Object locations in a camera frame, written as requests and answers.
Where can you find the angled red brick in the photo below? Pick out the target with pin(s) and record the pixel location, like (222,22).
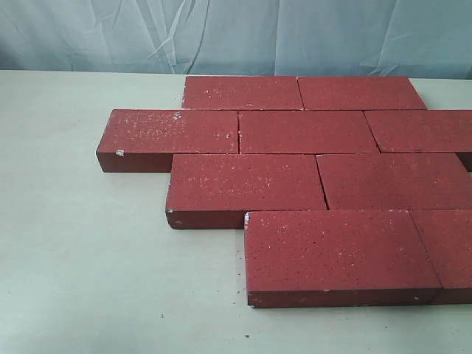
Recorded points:
(304,132)

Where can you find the white backdrop cloth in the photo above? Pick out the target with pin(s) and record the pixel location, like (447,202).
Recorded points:
(430,39)

